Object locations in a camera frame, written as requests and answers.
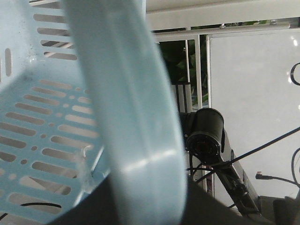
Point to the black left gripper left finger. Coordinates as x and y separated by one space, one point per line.
98 208

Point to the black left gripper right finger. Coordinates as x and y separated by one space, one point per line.
203 209

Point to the light blue plastic basket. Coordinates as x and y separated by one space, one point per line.
84 95

